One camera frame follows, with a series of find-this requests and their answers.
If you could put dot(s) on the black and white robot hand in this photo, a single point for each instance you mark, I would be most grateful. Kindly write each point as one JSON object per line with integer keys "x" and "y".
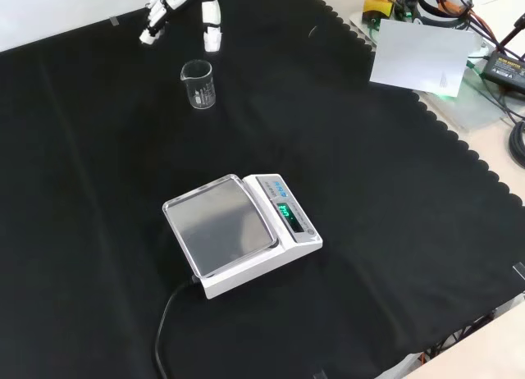
{"x": 211, "y": 18}

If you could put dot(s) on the clear glass beaker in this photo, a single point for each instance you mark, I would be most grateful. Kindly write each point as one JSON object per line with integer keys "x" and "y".
{"x": 201, "y": 96}

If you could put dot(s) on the clear cloth clip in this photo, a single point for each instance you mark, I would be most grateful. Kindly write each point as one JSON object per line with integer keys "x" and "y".
{"x": 115, "y": 21}
{"x": 519, "y": 271}

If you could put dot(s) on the yellow stop button red cap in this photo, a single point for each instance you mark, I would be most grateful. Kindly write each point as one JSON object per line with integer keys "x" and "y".
{"x": 377, "y": 3}

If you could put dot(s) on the white electronic balance steel pan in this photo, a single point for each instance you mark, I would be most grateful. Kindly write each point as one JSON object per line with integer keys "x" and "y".
{"x": 221, "y": 219}

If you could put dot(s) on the white paper sheet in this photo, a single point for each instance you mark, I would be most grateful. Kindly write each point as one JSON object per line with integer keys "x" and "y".
{"x": 422, "y": 55}

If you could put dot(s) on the black bench cloth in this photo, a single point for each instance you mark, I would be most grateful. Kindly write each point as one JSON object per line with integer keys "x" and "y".
{"x": 369, "y": 190}

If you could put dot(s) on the black power adapter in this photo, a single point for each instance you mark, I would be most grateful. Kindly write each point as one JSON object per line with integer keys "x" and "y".
{"x": 504, "y": 69}

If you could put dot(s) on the black tripod leg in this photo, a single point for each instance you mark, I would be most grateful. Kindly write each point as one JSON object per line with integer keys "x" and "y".
{"x": 512, "y": 32}

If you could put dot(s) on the grey base plate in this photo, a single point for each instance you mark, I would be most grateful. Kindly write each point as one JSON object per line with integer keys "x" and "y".
{"x": 471, "y": 108}

